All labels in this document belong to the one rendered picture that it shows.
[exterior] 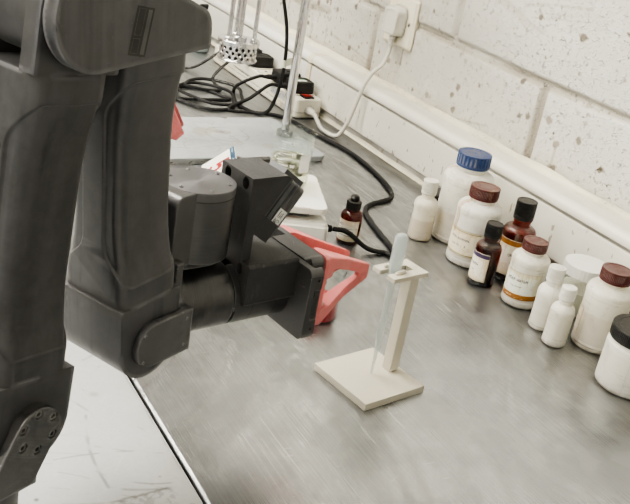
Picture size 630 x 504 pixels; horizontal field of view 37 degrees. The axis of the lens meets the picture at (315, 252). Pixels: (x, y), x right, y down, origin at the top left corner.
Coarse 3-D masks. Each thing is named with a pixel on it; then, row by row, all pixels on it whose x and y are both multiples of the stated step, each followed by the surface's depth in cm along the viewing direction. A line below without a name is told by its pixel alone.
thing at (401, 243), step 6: (402, 234) 87; (396, 240) 87; (402, 240) 87; (396, 246) 87; (402, 246) 87; (396, 252) 88; (402, 252) 88; (396, 258) 88; (402, 258) 88; (396, 264) 88; (402, 264) 88; (390, 270) 89; (396, 270) 88
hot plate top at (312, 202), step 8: (312, 176) 121; (312, 184) 118; (304, 192) 115; (312, 192) 115; (320, 192) 116; (304, 200) 112; (312, 200) 113; (320, 200) 113; (296, 208) 110; (304, 208) 110; (312, 208) 111; (320, 208) 111
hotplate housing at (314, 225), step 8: (288, 216) 112; (296, 216) 112; (304, 216) 113; (312, 216) 113; (320, 216) 113; (288, 224) 111; (296, 224) 111; (304, 224) 111; (312, 224) 111; (320, 224) 111; (328, 224) 121; (304, 232) 111; (312, 232) 111; (320, 232) 111
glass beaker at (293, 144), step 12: (276, 132) 113; (288, 132) 112; (300, 132) 112; (312, 132) 112; (276, 144) 113; (288, 144) 112; (300, 144) 112; (312, 144) 113; (276, 156) 114; (288, 156) 113; (300, 156) 113; (288, 168) 113; (300, 168) 114
